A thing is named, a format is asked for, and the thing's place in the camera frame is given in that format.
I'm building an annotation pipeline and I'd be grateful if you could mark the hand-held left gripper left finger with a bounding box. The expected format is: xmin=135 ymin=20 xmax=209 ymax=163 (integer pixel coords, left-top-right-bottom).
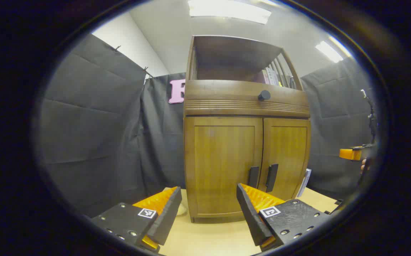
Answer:
xmin=91 ymin=186 xmax=183 ymax=254

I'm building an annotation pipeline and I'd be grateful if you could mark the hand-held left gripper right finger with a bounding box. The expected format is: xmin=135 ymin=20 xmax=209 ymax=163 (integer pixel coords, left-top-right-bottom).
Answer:
xmin=236 ymin=183 xmax=334 ymax=252

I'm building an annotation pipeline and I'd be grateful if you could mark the black door handle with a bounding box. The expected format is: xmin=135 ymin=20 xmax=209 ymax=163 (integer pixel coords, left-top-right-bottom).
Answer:
xmin=265 ymin=164 xmax=279 ymax=193
xmin=247 ymin=166 xmax=260 ymax=189

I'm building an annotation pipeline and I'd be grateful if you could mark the wooden double-door shoe cabinet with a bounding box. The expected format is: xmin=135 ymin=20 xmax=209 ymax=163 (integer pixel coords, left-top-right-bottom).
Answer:
xmin=183 ymin=35 xmax=311 ymax=224

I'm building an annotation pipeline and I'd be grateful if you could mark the wooden cabinet drawer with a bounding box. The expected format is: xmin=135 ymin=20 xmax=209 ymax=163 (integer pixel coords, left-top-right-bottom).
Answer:
xmin=184 ymin=80 xmax=311 ymax=118

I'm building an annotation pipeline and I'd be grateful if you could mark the white plush toy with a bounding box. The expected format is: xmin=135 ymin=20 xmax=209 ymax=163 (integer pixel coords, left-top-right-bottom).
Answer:
xmin=176 ymin=197 xmax=189 ymax=216

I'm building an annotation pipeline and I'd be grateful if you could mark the small ceiling light panel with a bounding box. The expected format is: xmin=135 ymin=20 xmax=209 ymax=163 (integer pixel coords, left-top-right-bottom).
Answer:
xmin=315 ymin=36 xmax=352 ymax=63

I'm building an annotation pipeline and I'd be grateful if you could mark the row of books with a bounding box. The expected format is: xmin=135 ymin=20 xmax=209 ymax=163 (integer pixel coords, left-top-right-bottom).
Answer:
xmin=253 ymin=66 xmax=296 ymax=89

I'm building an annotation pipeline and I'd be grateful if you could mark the black backdrop cloth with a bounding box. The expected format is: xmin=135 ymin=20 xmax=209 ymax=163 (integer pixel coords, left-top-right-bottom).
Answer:
xmin=36 ymin=34 xmax=378 ymax=217

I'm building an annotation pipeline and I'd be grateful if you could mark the large ceiling light panel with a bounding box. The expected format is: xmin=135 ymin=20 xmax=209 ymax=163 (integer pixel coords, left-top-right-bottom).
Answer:
xmin=188 ymin=0 xmax=272 ymax=25

